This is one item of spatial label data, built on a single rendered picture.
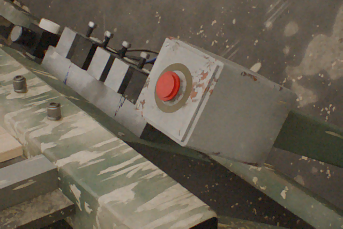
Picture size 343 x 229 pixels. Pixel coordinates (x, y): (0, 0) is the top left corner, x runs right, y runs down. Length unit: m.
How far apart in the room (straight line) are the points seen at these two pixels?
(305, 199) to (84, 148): 0.68
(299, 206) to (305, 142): 0.57
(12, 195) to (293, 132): 0.44
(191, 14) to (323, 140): 1.23
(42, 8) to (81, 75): 1.58
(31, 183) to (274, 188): 0.77
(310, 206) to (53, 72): 0.65
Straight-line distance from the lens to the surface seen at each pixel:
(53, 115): 1.25
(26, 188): 1.15
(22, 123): 1.27
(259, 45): 2.12
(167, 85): 0.95
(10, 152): 1.26
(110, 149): 1.17
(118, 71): 1.31
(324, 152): 1.20
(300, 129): 1.13
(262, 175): 1.78
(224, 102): 0.94
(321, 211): 1.68
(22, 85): 1.36
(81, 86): 1.42
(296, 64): 2.02
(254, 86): 0.97
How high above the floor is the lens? 1.59
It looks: 44 degrees down
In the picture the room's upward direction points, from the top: 71 degrees counter-clockwise
